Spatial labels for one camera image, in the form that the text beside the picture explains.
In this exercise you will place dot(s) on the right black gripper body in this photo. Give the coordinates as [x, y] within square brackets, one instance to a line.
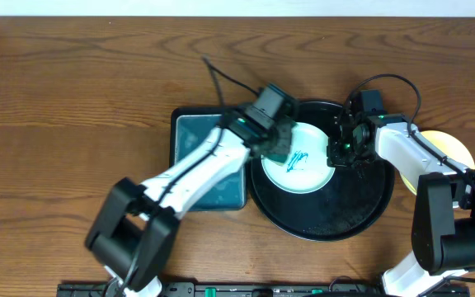
[345, 153]

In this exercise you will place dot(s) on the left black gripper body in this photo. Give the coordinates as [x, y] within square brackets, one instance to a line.
[281, 144]

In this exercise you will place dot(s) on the green yellow sponge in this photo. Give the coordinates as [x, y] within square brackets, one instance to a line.
[281, 141]

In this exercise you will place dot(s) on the mint plate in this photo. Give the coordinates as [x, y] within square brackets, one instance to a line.
[305, 170]

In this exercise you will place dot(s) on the yellow plate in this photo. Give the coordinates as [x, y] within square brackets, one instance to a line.
[450, 146]

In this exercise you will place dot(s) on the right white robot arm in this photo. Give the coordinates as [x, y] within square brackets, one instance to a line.
[443, 227]

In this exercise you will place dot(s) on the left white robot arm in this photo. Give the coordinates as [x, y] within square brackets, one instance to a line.
[135, 229]

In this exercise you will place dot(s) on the round black tray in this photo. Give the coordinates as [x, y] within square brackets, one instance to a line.
[348, 204]

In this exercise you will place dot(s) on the rectangular tray with soapy water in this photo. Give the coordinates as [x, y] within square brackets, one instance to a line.
[189, 128]

